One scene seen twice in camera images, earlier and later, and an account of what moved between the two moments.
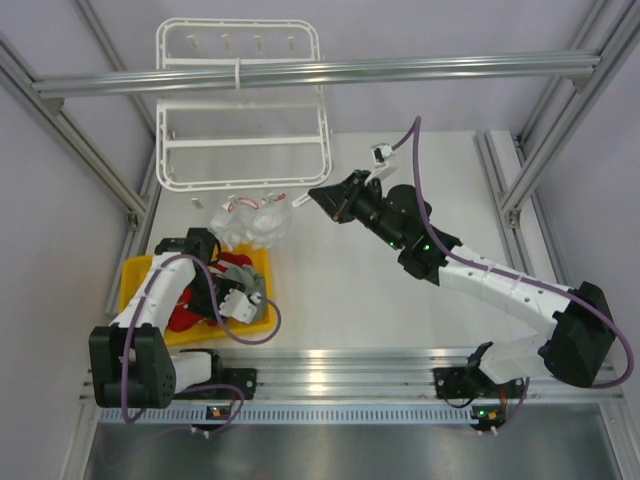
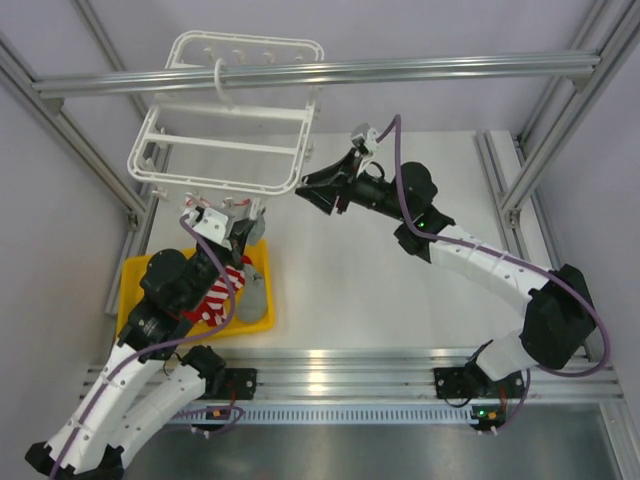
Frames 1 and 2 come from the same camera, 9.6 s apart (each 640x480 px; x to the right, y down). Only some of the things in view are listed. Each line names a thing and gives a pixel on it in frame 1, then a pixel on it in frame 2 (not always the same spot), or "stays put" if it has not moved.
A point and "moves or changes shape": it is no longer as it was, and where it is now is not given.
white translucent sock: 259,225 -> 230,210
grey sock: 254,283 moves or changes shape
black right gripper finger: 332,198 -> 348,166
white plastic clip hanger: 323,141 moves or changes shape
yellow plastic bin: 131,267 stays put
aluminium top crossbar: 218,81 stays put
